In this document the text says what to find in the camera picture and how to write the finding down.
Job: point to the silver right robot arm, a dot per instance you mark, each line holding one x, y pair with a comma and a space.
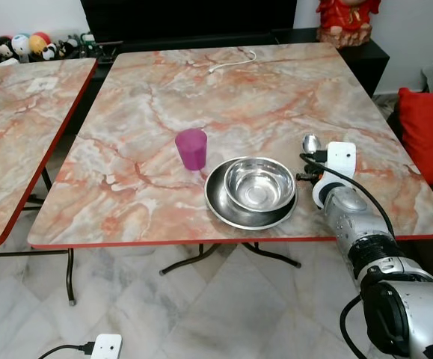
395, 299

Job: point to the red cushion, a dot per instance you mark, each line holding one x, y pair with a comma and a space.
429, 134

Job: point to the white paper label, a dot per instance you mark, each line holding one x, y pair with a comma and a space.
43, 84

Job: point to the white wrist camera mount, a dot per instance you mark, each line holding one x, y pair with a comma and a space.
341, 159
107, 347

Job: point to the stainless steel bowl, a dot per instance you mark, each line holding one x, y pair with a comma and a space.
259, 185

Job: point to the dark plush toy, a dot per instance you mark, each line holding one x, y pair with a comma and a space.
70, 47

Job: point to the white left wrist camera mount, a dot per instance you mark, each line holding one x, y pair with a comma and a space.
107, 347

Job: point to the orange and red plush toy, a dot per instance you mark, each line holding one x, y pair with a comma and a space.
40, 41

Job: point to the green and white plush toy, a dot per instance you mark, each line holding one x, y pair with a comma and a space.
88, 41

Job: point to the red figurine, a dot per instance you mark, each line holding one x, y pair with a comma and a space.
347, 22

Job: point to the purple plastic cup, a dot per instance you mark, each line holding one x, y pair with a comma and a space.
191, 149

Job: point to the black television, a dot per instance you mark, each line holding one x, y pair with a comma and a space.
186, 19

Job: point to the white and blue plush toy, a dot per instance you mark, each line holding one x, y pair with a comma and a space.
22, 45

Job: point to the black and white plush toy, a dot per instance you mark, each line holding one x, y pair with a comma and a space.
4, 48

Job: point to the stainless steel spoon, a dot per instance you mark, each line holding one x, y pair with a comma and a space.
310, 142

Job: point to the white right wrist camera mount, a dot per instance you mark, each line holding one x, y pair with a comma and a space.
341, 159

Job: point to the small marble top folding table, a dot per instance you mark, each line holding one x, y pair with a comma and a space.
14, 149

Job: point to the round stainless steel plate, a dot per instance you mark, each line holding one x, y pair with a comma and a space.
235, 215

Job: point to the large marble top folding table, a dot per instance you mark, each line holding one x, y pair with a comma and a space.
201, 97

